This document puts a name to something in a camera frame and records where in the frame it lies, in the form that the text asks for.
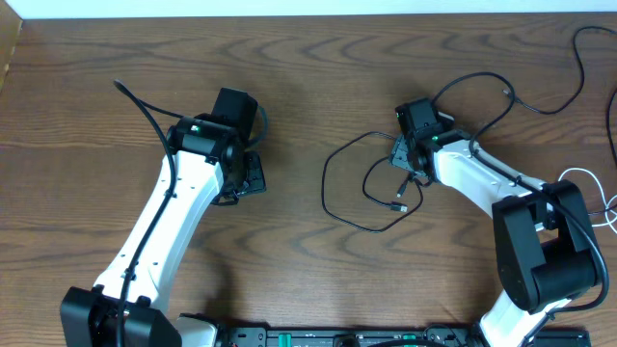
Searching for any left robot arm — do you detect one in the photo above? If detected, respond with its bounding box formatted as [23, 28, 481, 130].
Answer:
[60, 88, 266, 346]

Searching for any short black USB cable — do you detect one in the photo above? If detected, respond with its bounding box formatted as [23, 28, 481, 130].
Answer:
[320, 131, 433, 234]

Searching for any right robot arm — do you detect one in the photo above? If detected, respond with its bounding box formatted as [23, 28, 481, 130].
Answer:
[389, 99, 607, 346]

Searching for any white USB cable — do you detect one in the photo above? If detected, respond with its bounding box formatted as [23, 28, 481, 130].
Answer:
[557, 167, 617, 228]

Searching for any cardboard panel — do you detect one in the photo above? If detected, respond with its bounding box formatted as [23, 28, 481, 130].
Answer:
[0, 0, 23, 89]

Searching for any long black USB cable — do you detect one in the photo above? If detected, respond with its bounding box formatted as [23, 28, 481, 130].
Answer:
[502, 25, 617, 216]

